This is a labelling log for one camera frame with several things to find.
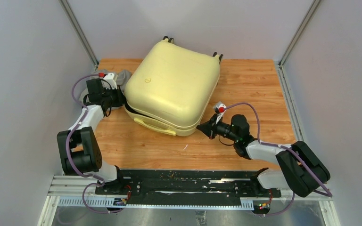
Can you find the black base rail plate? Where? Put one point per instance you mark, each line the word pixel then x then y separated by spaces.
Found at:
pixel 187 187

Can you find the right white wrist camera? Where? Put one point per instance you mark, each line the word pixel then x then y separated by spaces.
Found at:
pixel 219 108

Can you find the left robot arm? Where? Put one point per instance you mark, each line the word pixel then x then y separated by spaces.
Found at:
pixel 79 152

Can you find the cream suitcase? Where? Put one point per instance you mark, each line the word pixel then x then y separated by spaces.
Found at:
pixel 171 88

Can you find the grey crumpled cloth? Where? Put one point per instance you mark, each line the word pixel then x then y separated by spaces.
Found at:
pixel 121 80

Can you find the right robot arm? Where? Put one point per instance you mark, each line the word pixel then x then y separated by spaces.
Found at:
pixel 300 170

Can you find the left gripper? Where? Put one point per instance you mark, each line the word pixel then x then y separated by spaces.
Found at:
pixel 120 97

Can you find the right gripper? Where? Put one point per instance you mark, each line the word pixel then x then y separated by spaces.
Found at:
pixel 209 128

